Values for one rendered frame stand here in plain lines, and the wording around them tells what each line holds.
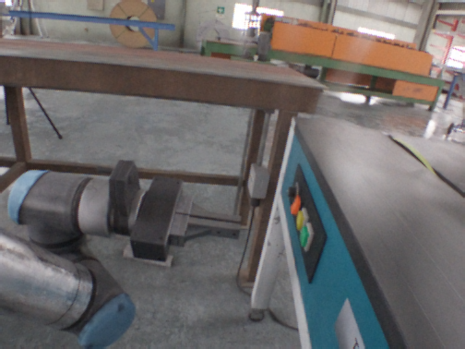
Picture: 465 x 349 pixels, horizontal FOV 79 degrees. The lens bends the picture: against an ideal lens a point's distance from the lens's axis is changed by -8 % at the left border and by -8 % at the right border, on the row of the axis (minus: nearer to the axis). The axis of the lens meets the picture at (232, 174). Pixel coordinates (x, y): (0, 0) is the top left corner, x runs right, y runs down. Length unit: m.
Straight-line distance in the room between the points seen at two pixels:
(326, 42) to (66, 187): 5.71
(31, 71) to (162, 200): 0.66
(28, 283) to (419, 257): 0.42
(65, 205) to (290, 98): 0.69
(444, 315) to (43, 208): 0.50
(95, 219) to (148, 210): 0.08
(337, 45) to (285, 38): 1.02
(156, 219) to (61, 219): 0.14
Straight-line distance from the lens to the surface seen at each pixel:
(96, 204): 0.47
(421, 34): 10.23
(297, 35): 5.75
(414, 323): 0.29
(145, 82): 0.92
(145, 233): 0.44
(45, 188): 0.51
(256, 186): 1.02
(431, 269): 0.36
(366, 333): 0.33
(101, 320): 0.46
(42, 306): 0.42
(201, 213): 0.48
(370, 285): 0.32
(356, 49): 6.33
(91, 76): 0.95
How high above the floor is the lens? 0.91
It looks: 26 degrees down
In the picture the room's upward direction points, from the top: 9 degrees clockwise
